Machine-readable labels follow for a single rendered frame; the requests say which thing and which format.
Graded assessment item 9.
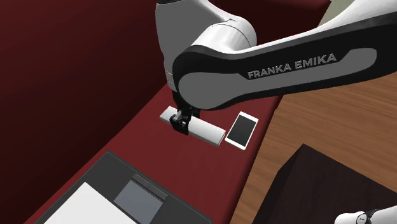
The white flat remote control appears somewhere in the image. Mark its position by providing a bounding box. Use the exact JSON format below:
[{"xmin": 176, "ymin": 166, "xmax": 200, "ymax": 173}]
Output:
[{"xmin": 159, "ymin": 106, "xmax": 227, "ymax": 148}]

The dark red sofa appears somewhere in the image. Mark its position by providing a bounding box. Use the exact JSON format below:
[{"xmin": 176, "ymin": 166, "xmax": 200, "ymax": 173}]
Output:
[{"xmin": 0, "ymin": 0, "xmax": 333, "ymax": 224}]

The white phone with black screen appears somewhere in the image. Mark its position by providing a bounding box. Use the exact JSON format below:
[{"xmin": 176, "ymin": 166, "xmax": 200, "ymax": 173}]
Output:
[{"xmin": 224, "ymin": 111, "xmax": 260, "ymax": 151}]

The dark grey laptop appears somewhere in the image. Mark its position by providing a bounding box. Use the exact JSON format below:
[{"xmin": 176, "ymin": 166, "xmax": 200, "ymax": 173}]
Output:
[{"xmin": 33, "ymin": 151, "xmax": 214, "ymax": 224}]

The dark robot stand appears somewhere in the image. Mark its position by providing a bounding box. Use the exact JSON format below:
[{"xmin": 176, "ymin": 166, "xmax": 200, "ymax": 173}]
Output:
[{"xmin": 251, "ymin": 143, "xmax": 397, "ymax": 224}]

